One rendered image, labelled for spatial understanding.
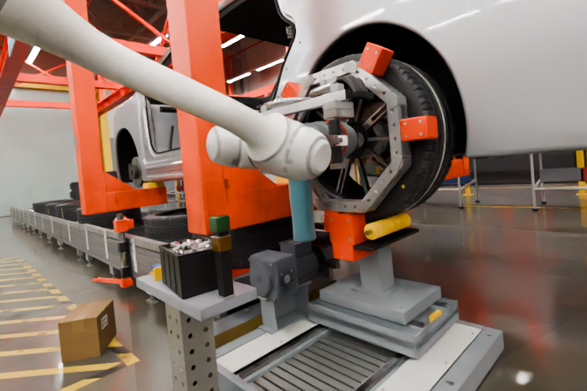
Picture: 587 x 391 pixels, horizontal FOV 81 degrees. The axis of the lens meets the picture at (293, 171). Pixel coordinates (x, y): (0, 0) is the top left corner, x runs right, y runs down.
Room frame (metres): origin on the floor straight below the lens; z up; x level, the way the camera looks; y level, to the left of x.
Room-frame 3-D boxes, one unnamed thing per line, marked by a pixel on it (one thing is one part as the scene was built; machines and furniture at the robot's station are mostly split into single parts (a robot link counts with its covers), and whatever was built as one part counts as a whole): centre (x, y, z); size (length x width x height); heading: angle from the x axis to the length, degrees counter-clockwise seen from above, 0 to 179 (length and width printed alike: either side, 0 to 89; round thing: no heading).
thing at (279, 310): (1.54, 0.03, 0.26); 0.42 x 0.18 x 0.35; 134
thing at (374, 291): (1.43, -0.31, 0.32); 0.40 x 0.30 x 0.28; 44
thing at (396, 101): (1.31, -0.19, 0.85); 0.54 x 0.07 x 0.54; 44
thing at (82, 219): (4.02, 2.19, 0.39); 0.66 x 0.66 x 0.24
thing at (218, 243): (0.88, 0.20, 0.59); 0.04 x 0.04 x 0.04; 44
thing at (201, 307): (1.02, 0.34, 0.44); 0.43 x 0.17 x 0.03; 44
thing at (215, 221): (0.88, 0.20, 0.64); 0.04 x 0.04 x 0.04; 44
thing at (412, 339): (1.43, -0.31, 0.13); 0.50 x 0.36 x 0.10; 44
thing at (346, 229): (1.34, -0.21, 0.48); 0.16 x 0.12 x 0.17; 134
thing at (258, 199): (1.72, 0.12, 0.69); 0.52 x 0.17 x 0.35; 134
